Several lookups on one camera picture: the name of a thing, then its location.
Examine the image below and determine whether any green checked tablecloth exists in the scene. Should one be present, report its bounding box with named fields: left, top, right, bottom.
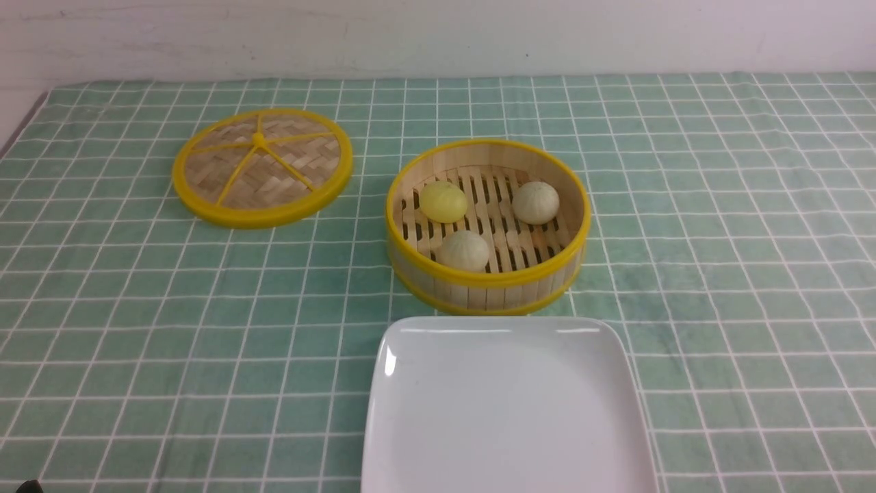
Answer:
left=1, top=73, right=875, bottom=492

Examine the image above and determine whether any white steamed bun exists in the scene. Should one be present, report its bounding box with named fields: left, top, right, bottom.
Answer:
left=436, top=230, right=491, bottom=272
left=512, top=181, right=560, bottom=225

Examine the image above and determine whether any yellow-rimmed bamboo steamer lid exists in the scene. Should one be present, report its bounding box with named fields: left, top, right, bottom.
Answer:
left=171, top=108, right=353, bottom=229

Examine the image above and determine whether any white square plate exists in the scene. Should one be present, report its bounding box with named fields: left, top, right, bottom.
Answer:
left=360, top=316, right=659, bottom=492

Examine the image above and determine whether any yellow steamed bun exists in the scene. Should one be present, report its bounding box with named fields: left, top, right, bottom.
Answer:
left=419, top=181, right=468, bottom=224

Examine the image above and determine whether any yellow-rimmed bamboo steamer basket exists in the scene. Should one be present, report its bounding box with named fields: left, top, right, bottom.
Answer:
left=385, top=138, right=592, bottom=315

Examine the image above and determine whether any white steamed bun front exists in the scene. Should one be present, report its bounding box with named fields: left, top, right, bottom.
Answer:
left=436, top=230, right=491, bottom=272

